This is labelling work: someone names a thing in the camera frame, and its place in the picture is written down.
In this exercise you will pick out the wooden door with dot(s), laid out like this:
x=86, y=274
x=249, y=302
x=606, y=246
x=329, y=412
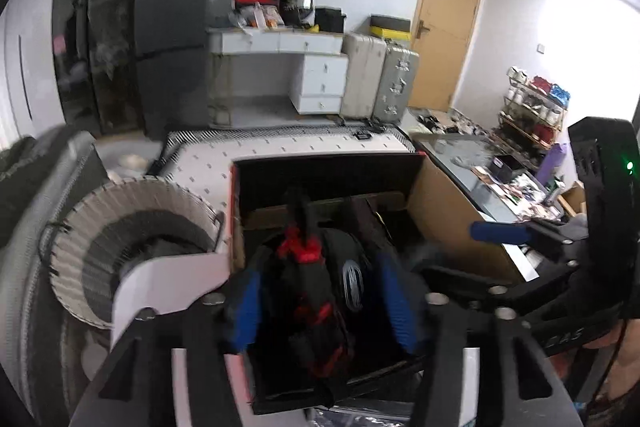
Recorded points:
x=445, y=22

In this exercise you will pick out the zip bag with grey cloth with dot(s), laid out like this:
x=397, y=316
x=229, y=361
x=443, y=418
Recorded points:
x=360, y=417

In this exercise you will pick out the black bag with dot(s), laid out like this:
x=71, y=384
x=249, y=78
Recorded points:
x=330, y=19

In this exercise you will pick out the white woven basket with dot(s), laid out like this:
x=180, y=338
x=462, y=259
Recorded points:
x=150, y=197

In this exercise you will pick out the white wardrobe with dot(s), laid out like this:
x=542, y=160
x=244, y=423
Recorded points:
x=35, y=57

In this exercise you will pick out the small cardboard box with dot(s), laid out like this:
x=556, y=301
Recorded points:
x=572, y=199

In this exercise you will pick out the patterned floor mat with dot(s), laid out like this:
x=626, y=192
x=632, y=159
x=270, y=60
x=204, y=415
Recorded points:
x=210, y=172

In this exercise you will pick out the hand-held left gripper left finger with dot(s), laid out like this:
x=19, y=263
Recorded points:
x=246, y=312

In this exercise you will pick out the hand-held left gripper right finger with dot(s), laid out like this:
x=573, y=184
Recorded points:
x=401, y=307

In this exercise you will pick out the purple paper bag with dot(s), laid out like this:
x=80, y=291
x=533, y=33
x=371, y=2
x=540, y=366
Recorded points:
x=552, y=164

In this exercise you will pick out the black cardboard box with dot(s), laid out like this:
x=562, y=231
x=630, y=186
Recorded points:
x=450, y=207

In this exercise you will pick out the grey refrigerator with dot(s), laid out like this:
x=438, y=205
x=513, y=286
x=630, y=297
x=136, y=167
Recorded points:
x=170, y=32

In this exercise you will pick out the white desk with drawers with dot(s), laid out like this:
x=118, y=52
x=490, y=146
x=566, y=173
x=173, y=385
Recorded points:
x=320, y=77

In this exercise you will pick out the black yellow box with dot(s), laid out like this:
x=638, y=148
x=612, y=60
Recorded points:
x=390, y=27

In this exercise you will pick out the dark glass wardrobe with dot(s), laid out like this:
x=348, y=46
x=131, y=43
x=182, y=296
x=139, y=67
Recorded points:
x=100, y=32

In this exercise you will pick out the beige suitcase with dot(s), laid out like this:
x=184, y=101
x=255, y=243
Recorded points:
x=362, y=77

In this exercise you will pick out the pile of desk clutter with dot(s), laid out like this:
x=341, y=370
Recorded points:
x=260, y=18

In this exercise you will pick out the glass table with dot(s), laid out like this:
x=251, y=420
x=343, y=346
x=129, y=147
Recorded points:
x=465, y=177

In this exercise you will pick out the shoe rack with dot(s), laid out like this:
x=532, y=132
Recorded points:
x=535, y=112

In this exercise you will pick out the pile of shoes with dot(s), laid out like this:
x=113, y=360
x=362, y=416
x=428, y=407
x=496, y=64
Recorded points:
x=445, y=122

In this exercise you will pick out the small black open box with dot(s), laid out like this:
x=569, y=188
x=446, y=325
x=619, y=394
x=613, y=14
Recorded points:
x=506, y=168

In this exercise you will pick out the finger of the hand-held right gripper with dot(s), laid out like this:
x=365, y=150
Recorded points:
x=500, y=233
x=465, y=279

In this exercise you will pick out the silver suitcase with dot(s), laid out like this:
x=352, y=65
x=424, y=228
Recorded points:
x=397, y=82

